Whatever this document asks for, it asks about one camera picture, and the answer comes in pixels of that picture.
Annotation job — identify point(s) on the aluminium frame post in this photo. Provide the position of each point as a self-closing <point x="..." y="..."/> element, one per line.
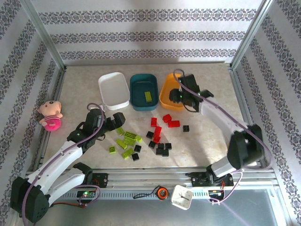
<point x="43" y="29"/>
<point x="252" y="31"/>

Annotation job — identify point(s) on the white plastic container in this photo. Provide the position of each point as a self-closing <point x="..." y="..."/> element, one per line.
<point x="113" y="87"/>

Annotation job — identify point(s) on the long green lego brick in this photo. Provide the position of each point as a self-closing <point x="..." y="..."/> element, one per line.
<point x="129" y="135"/>

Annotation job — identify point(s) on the controller board with LEDs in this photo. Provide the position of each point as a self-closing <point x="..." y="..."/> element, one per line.
<point x="85" y="194"/>

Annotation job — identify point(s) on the long red lego brick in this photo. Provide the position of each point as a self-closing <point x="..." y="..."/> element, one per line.
<point x="158" y="130"/>

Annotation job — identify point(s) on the aluminium back rail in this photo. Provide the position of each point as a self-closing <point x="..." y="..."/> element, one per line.
<point x="141" y="63"/>

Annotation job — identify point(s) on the pink plush doll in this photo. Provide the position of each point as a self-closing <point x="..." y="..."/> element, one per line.
<point x="50" y="115"/>

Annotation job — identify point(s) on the small lime green lego brick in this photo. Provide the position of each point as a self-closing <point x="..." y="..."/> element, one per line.
<point x="138" y="139"/>
<point x="112" y="149"/>

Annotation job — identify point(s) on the aluminium side rail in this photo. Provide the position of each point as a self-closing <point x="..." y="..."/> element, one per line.
<point x="60" y="82"/>
<point x="242" y="94"/>

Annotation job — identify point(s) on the white square clock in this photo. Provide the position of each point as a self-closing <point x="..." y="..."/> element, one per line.
<point x="181" y="197"/>

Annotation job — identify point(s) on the orange black tape measure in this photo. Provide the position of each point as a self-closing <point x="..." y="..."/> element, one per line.
<point x="162" y="192"/>

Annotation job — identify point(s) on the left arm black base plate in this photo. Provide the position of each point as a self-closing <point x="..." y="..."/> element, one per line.
<point x="103" y="179"/>

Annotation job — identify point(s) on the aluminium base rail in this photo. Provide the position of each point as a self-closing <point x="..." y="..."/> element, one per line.
<point x="145" y="176"/>

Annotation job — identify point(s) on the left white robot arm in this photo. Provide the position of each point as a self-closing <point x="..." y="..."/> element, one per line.
<point x="54" y="164"/>

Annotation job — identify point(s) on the yellow plastic container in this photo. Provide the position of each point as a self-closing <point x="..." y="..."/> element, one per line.
<point x="169" y="82"/>

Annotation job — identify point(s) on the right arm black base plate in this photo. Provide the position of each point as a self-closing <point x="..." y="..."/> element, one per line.
<point x="197" y="181"/>

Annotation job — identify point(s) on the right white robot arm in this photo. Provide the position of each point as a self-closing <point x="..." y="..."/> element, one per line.
<point x="218" y="117"/>

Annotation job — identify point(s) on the teal plastic container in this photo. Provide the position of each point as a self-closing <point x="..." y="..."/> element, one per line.
<point x="141" y="87"/>

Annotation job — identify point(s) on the slotted metal strip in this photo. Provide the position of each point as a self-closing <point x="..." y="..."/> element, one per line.
<point x="117" y="194"/>

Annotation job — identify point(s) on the black square lego brick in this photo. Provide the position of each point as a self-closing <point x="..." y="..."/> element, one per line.
<point x="135" y="157"/>
<point x="165" y="153"/>
<point x="152" y="144"/>
<point x="137" y="148"/>
<point x="186" y="128"/>
<point x="159" y="151"/>
<point x="161" y="146"/>
<point x="149" y="134"/>
<point x="168" y="146"/>

